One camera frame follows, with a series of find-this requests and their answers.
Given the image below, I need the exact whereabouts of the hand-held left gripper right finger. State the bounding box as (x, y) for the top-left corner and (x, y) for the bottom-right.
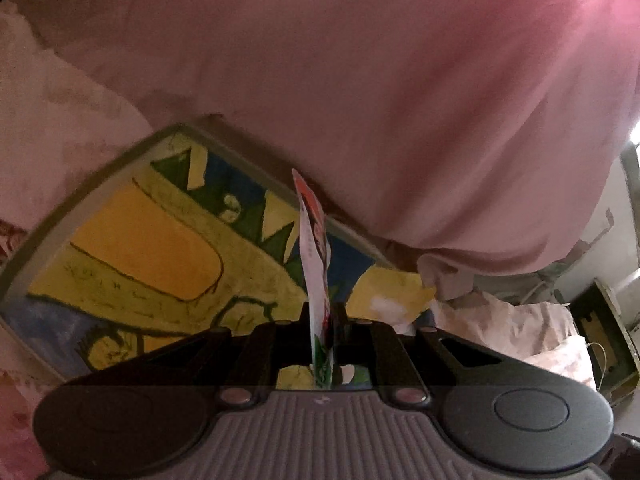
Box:
(333, 302), (507, 406)

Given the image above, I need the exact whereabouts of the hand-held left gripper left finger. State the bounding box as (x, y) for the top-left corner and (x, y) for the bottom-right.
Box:
(142, 304), (314, 406)

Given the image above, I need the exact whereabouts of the white red green snack packet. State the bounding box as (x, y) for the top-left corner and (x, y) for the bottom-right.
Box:
(292, 168), (337, 391)

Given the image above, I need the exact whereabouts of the cardboard box with painted lining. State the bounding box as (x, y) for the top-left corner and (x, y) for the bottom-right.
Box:
(0, 122), (437, 387)

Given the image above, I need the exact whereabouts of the grey green cloth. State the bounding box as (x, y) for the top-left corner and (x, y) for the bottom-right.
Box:
(472, 240), (596, 306)

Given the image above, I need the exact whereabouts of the green framed board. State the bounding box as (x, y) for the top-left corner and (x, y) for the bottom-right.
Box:
(569, 279), (640, 406)

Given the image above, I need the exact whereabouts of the pink pillow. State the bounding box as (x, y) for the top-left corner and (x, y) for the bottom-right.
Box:
(10, 0), (640, 306)

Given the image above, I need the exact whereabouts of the pink floral bedsheet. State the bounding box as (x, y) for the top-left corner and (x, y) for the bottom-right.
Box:
(0, 0), (598, 480)

